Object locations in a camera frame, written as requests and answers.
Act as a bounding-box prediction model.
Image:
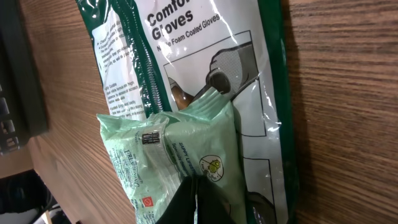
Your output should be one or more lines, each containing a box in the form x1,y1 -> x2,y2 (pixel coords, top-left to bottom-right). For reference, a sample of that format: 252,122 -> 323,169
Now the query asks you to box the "teal snack packet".
98,88 -> 246,223

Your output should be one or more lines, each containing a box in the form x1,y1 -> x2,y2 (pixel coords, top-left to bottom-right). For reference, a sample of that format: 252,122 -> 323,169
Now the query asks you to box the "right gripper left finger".
156,177 -> 196,224

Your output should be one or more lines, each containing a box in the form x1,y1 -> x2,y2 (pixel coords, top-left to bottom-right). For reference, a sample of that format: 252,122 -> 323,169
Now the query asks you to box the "grey plastic mesh basket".
1,0 -> 49,156

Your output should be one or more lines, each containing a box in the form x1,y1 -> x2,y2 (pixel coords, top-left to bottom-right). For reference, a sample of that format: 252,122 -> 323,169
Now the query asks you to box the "green sponge package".
76,0 -> 299,223

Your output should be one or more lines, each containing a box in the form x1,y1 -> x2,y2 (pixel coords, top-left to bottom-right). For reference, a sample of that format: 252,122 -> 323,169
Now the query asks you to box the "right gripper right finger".
197,176 -> 235,224

